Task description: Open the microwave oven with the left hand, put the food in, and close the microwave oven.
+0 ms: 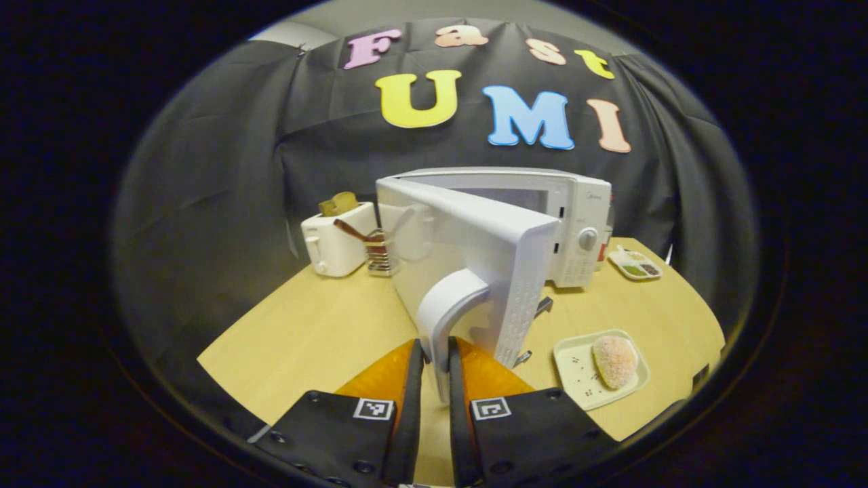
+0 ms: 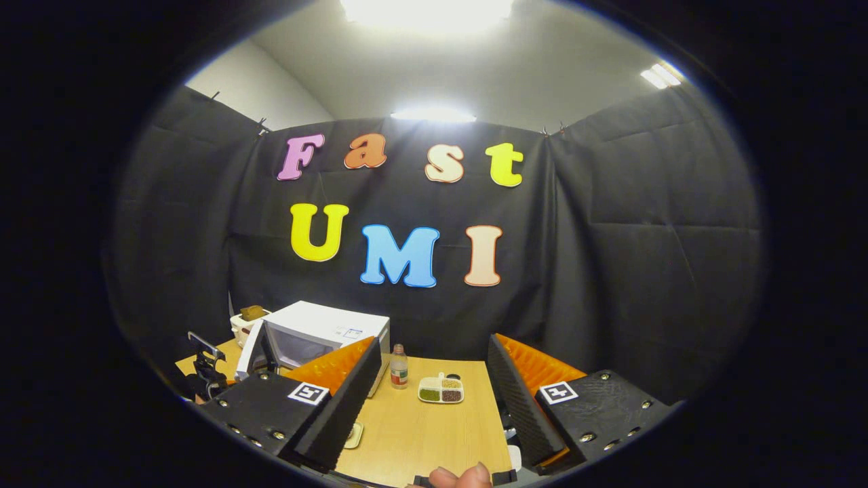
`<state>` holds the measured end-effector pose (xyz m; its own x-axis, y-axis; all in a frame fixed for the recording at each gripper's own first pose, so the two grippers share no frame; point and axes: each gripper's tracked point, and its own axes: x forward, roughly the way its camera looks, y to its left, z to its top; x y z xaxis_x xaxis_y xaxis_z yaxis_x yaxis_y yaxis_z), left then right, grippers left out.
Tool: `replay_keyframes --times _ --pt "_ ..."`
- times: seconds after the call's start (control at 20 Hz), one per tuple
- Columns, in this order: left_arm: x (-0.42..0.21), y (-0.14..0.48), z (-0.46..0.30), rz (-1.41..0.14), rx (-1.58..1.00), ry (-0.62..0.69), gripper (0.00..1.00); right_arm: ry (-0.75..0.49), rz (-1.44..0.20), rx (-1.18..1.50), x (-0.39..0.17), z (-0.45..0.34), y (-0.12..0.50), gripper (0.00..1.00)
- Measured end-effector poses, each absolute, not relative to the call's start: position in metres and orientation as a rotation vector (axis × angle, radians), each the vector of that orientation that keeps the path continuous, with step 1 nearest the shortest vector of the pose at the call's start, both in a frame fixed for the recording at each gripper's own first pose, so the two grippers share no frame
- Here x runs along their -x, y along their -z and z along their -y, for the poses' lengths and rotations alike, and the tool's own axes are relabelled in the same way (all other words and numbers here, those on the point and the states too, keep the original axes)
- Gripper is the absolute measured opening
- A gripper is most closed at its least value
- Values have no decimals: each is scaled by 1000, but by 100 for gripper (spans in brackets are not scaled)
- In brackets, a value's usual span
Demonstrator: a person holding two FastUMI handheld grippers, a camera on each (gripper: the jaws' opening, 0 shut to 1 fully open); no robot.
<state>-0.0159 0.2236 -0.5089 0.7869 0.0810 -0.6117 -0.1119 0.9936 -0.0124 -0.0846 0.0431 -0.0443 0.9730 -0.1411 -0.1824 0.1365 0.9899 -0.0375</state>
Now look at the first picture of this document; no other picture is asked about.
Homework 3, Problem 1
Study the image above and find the wire utensil holder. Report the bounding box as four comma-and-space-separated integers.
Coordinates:
366, 230, 398, 277

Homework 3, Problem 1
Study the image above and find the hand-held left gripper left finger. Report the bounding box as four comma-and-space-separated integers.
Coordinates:
254, 339, 425, 488

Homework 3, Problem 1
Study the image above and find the white microwave oven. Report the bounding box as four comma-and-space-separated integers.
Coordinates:
375, 167, 613, 407

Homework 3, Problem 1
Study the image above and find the brown bread slice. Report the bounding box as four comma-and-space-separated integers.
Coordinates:
319, 192, 359, 218

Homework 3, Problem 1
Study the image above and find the white toaster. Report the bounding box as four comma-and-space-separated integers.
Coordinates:
301, 202, 378, 277

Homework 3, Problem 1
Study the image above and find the cream rectangular plate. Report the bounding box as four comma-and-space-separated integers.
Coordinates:
553, 330, 650, 411

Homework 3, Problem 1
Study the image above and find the clear plastic bottle red label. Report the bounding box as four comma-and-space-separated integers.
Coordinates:
597, 193, 615, 272

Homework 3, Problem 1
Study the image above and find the black backdrop cloth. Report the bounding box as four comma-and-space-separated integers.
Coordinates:
112, 17, 760, 434

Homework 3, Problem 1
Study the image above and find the brown wooden spoon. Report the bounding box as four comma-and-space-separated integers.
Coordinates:
334, 218, 384, 243

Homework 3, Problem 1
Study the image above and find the pink sugared bun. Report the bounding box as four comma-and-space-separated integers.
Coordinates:
593, 337, 639, 390

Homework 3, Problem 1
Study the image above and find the white divided tray with grains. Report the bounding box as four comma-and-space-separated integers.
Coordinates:
608, 245, 663, 281

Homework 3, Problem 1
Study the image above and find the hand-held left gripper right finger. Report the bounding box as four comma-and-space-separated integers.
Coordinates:
448, 337, 618, 488

